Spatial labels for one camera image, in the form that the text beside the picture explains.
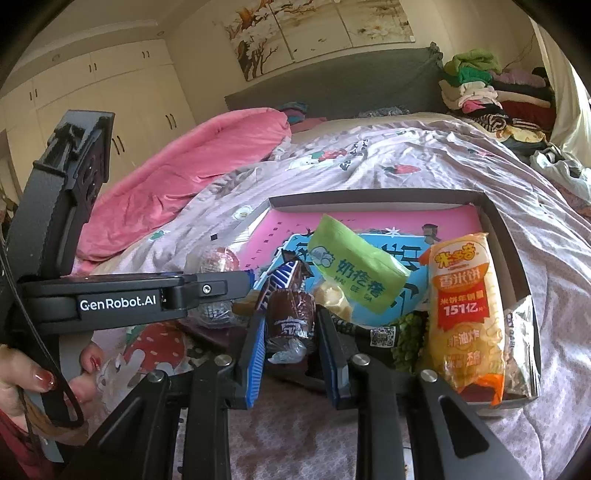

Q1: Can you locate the clear round snack packet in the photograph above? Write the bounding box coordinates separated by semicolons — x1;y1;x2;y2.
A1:
185;244;241;328

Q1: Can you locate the red garment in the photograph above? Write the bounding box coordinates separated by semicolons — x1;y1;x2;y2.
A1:
0;411;42;480

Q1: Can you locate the silver foil snack packet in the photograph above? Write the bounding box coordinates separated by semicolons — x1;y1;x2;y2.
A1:
501;295;541;400

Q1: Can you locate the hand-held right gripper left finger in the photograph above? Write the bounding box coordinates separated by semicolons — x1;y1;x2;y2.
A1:
69;316;266;480

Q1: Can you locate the black strap cable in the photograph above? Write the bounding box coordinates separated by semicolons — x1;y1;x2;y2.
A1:
0;231;86;428

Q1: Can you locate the cream wardrobe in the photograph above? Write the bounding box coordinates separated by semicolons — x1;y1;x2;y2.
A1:
0;39;197;204

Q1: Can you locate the brown chocolate snack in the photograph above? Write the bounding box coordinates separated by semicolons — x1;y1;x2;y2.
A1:
265;288;317;365

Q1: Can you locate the cream curtain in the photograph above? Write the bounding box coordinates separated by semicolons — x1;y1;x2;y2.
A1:
533;18;591;148

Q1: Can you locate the pile of folded clothes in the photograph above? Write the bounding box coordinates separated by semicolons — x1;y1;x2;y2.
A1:
438;50;561;153

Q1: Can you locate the pink book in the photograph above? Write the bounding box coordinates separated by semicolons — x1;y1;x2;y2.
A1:
242;205;490;324

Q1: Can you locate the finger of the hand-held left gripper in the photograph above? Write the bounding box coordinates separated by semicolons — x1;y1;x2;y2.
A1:
182;270;254;318

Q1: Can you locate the blue cookie packet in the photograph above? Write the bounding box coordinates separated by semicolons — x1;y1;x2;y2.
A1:
254;251;317;315

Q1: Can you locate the person's left hand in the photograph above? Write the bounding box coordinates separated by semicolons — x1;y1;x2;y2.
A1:
0;344;112;423

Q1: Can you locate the dark grey headboard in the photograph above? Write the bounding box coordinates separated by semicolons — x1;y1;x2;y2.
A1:
225;44;446;123

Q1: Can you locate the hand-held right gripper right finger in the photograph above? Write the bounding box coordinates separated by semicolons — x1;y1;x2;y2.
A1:
316;307;532;480

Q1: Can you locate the cardboard box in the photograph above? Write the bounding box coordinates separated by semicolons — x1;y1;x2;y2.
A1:
240;187;542;411

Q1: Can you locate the white plastic bag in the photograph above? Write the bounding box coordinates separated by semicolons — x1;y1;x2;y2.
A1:
530;145;591;206

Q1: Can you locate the orange rice cracker packet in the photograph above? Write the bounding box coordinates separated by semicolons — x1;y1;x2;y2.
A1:
427;231;505;407

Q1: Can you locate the yellow-green cake packet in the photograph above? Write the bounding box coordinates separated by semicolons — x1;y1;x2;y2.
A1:
307;213;411;335

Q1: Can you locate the patterned dark garment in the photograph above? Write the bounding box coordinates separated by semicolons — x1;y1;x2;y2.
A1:
358;105;411;118

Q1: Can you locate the pink pillow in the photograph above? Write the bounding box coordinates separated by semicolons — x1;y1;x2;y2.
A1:
76;107;293;264

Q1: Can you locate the floral wall painting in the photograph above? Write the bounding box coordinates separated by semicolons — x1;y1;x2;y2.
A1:
212;0;414;83

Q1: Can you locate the dark green snack packet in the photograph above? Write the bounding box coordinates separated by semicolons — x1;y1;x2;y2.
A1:
339;311;430;374

